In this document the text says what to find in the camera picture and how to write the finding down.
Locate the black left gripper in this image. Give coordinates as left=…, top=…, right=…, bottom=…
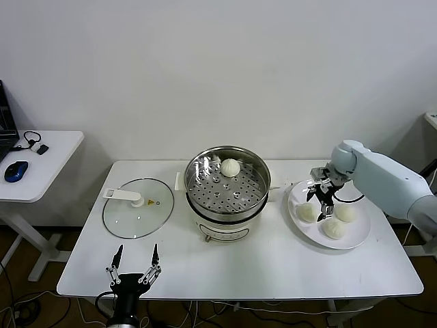
left=105, top=243, right=163, bottom=297

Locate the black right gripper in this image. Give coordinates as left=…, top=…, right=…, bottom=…
left=305, top=182, right=339, bottom=223

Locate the white steamed baozi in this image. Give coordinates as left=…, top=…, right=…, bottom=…
left=296, top=203, right=319, bottom=223
left=321, top=218, right=346, bottom=240
left=334, top=204, right=357, bottom=223
left=220, top=158, right=241, bottom=178

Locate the stainless steel steamer basket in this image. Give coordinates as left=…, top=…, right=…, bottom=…
left=184, top=146, right=272, bottom=215

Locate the white round plate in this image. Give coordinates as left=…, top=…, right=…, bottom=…
left=287, top=178, right=371, bottom=250

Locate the white electric cooker base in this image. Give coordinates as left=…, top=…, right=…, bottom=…
left=174, top=170, right=281, bottom=244

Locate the white work table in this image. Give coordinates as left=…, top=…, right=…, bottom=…
left=56, top=159, right=424, bottom=328

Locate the white side table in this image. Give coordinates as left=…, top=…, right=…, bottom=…
left=0, top=131, right=85, bottom=283

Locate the blue and black mouse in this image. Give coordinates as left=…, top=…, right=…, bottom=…
left=3, top=160, right=30, bottom=183

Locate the black laptop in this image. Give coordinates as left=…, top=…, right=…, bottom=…
left=0, top=80, right=20, bottom=163

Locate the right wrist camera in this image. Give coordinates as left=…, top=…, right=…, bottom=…
left=309, top=166, right=329, bottom=182

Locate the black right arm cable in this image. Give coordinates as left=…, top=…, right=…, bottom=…
left=333, top=192, right=365, bottom=205

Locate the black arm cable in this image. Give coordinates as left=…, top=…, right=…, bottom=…
left=94, top=292, right=119, bottom=316
left=333, top=192, right=365, bottom=205

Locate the glass lid with white handle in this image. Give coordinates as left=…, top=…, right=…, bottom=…
left=102, top=177, right=175, bottom=240

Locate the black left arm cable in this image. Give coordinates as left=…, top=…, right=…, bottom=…
left=94, top=292, right=119, bottom=316

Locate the black cable with plug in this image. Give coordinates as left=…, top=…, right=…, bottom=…
left=419, top=159, right=437, bottom=180

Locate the black looped cord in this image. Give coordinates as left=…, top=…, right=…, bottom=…
left=12, top=131, right=42, bottom=152

